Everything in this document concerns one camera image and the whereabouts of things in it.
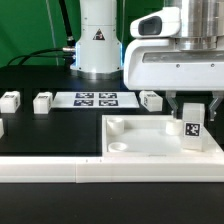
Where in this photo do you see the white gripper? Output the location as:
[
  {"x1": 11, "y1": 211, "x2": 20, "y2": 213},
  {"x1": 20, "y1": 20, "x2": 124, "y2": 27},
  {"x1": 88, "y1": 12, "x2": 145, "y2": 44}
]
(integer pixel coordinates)
[{"x1": 123, "y1": 5, "x2": 224, "y2": 121}]

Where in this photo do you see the white square table top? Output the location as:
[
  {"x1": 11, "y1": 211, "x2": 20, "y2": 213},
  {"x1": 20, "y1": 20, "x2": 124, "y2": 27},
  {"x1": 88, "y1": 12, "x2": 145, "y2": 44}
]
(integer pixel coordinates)
[{"x1": 102, "y1": 115, "x2": 223, "y2": 157}]

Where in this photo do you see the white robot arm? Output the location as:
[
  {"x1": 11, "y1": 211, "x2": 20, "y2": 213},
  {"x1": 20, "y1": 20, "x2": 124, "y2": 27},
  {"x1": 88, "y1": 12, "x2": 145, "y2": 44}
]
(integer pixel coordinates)
[{"x1": 71, "y1": 0, "x2": 224, "y2": 118}]

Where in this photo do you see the white L-shaped obstacle fence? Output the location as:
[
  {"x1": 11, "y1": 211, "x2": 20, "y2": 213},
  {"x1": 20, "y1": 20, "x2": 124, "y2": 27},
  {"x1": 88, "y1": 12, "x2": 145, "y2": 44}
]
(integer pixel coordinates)
[{"x1": 0, "y1": 151, "x2": 224, "y2": 183}]

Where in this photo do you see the white block at left edge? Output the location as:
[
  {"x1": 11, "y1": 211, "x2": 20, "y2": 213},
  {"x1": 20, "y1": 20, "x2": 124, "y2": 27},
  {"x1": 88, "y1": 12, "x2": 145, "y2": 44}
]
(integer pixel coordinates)
[{"x1": 0, "y1": 118, "x2": 4, "y2": 139}]

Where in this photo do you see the white marker base plate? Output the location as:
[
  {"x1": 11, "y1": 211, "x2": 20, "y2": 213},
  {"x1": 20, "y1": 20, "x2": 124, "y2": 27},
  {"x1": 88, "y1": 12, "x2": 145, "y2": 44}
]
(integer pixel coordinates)
[{"x1": 52, "y1": 92, "x2": 139, "y2": 108}]

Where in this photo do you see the black cable bundle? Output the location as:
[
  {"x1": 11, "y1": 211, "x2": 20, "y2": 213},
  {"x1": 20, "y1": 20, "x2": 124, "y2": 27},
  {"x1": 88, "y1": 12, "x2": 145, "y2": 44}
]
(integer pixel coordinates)
[{"x1": 7, "y1": 0, "x2": 77, "y2": 66}]

